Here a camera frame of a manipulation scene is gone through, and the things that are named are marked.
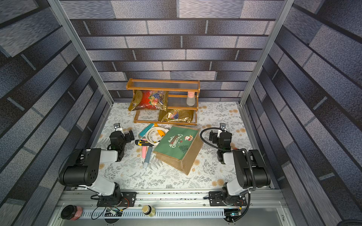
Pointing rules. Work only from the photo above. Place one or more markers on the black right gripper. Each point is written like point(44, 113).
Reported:
point(213, 136)

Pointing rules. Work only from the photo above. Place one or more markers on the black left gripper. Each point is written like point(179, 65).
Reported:
point(128, 138)

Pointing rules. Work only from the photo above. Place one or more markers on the yellow black utility knife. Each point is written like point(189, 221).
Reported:
point(140, 142)

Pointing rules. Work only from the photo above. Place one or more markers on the green jute Christmas bag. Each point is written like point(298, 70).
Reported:
point(180, 147)

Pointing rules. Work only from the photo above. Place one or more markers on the grey blue art knife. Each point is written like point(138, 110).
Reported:
point(148, 156)

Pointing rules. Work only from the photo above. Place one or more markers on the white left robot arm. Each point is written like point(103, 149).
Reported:
point(81, 169)

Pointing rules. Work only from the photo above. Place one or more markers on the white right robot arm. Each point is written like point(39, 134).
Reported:
point(250, 168)

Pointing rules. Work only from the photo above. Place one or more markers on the floral table mat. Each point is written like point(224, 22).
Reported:
point(206, 171)

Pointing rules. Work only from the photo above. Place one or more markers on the small pink-capped bottle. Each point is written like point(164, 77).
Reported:
point(191, 100)

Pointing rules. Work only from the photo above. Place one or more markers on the red gold snack bag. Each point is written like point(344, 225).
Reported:
point(149, 100)

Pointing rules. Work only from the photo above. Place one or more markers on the wooden two-tier shelf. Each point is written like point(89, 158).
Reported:
point(180, 95)

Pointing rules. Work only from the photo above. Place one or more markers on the black red emergency button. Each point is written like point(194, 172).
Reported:
point(71, 212)

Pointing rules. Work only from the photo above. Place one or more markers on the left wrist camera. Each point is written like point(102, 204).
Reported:
point(118, 127)

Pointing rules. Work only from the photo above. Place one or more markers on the orange handled utility knife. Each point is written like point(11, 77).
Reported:
point(160, 132)

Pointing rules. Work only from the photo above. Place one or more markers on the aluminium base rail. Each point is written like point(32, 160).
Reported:
point(265, 206)

